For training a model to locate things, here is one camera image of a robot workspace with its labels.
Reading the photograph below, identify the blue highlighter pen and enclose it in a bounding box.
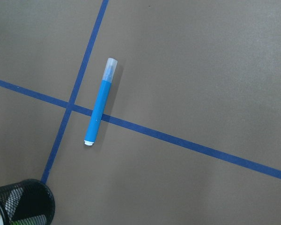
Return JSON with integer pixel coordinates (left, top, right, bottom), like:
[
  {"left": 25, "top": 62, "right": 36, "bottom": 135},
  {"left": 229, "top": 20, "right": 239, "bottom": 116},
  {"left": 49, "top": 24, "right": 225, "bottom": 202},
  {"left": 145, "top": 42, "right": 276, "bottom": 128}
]
[{"left": 84, "top": 58, "right": 118, "bottom": 146}]

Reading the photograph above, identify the brown paper table cover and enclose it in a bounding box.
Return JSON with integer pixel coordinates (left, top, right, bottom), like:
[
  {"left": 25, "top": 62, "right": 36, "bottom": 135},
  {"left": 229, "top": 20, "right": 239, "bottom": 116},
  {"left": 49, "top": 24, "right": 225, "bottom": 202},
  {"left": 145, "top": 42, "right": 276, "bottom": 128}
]
[{"left": 0, "top": 0, "right": 281, "bottom": 225}]

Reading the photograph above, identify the black mesh pen cup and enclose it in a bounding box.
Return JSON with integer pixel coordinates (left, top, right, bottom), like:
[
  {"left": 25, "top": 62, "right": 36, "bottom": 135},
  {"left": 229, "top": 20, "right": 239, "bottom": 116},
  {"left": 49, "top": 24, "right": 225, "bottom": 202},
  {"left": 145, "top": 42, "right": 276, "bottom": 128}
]
[{"left": 0, "top": 179, "right": 55, "bottom": 225}]

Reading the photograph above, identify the green highlighter pen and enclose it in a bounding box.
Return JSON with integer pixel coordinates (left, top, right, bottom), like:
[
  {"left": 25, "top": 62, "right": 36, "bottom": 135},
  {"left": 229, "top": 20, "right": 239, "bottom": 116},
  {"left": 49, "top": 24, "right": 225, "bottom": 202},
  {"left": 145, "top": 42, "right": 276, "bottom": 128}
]
[{"left": 11, "top": 217, "right": 47, "bottom": 225}]

